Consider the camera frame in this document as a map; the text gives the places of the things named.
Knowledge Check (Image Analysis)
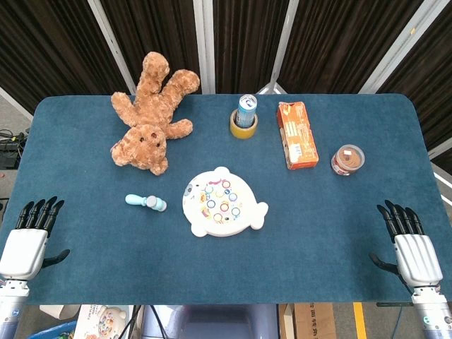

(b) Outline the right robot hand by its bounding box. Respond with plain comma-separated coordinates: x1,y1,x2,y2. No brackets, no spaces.
369,199,444,289

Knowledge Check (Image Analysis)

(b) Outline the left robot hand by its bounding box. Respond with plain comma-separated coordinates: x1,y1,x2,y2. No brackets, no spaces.
0,196,71,282

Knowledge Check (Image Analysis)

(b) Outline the light blue toy hammer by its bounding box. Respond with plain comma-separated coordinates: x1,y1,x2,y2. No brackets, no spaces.
124,194,167,213

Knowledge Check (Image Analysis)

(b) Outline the white fish toy board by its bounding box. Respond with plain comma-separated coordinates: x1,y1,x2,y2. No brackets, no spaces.
182,166,269,238

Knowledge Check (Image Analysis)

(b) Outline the blue felt table mat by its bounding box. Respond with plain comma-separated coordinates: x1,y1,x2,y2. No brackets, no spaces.
0,93,452,307

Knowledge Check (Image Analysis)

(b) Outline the blue plastic bin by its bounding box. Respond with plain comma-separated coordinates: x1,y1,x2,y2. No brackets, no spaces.
26,319,77,339

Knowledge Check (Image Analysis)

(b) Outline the white toy packaging box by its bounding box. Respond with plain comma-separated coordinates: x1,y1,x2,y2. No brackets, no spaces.
73,304,135,339

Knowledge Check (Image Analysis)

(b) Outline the clear plastic snack jar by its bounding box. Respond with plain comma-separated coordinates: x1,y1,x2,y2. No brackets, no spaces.
331,143,366,177

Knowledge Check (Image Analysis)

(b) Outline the brown cardboard box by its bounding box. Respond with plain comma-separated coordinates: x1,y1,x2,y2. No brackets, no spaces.
278,302,337,339

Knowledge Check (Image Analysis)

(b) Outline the orange snack box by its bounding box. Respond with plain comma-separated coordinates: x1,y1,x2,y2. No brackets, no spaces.
276,101,320,171

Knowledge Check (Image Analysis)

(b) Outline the brown teddy bear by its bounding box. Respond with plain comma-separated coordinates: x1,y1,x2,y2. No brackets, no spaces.
110,51,201,177

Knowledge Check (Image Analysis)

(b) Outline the grey robot torso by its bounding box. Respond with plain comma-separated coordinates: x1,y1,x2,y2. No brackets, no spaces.
141,304,280,339

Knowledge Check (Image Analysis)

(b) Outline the yellow tape roll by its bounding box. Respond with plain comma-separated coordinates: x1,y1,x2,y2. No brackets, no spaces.
230,108,258,140

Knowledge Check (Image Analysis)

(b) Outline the light blue drink can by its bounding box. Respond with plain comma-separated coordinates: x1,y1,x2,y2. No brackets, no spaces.
235,94,258,128

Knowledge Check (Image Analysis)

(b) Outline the black electronics with cables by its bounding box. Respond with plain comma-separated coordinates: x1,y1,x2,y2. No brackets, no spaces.
0,129,29,170

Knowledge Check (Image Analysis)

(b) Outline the white metal frame post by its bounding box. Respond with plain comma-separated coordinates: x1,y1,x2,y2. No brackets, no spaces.
87,0,137,95
358,0,444,95
257,0,300,95
192,0,216,95

